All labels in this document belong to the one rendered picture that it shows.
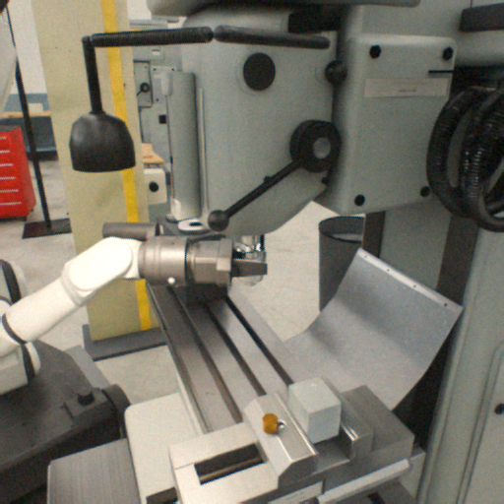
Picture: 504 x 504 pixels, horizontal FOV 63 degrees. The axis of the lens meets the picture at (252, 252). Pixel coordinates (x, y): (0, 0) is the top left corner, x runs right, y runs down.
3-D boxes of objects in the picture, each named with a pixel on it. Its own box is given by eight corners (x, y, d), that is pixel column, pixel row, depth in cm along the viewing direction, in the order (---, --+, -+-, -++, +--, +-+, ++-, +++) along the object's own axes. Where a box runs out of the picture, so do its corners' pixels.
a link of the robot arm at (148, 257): (159, 283, 69) (92, 283, 69) (172, 287, 80) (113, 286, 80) (162, 217, 71) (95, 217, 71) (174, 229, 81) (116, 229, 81)
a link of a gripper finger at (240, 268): (267, 276, 73) (231, 275, 73) (267, 259, 71) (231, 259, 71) (267, 280, 71) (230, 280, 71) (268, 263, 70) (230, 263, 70)
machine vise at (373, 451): (193, 570, 51) (187, 511, 47) (167, 472, 64) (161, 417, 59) (415, 474, 63) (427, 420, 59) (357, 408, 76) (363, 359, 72)
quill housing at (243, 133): (220, 254, 59) (211, -6, 47) (183, 214, 77) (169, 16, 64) (333, 235, 66) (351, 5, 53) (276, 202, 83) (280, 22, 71)
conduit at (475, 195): (463, 246, 53) (501, 68, 44) (380, 211, 66) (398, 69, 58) (556, 226, 59) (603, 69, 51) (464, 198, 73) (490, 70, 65)
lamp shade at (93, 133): (59, 168, 48) (48, 112, 46) (106, 157, 54) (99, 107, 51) (102, 175, 45) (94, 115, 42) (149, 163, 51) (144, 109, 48)
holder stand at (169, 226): (186, 306, 109) (181, 235, 101) (159, 274, 126) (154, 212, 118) (227, 295, 114) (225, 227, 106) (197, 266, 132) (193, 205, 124)
